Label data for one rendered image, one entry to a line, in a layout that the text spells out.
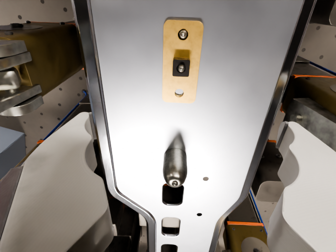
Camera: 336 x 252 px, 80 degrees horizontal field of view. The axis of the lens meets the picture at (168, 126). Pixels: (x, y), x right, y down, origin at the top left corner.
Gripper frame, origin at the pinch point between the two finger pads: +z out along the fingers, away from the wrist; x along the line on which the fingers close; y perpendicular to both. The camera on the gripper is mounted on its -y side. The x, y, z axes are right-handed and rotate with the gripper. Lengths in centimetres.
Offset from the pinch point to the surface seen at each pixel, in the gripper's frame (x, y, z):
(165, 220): -1.1, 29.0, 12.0
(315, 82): 17.4, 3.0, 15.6
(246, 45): 6.2, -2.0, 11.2
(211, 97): 3.5, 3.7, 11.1
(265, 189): 14.4, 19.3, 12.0
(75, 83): -27, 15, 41
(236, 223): 15.3, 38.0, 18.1
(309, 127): 14.3, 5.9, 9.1
